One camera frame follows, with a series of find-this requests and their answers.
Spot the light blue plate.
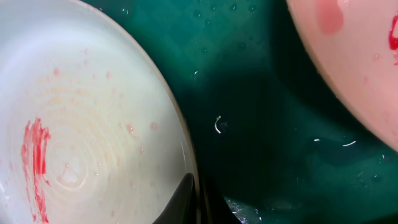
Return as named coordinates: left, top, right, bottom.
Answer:
left=1, top=1, right=197, bottom=223

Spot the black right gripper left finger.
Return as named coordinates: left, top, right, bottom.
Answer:
left=153, top=173, right=197, bottom=224

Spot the teal plastic tray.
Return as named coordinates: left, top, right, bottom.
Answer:
left=90, top=0, right=397, bottom=223

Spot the pink white plate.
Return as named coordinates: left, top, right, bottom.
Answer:
left=287, top=0, right=397, bottom=150

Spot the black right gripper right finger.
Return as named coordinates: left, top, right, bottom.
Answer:
left=200, top=177, right=241, bottom=224

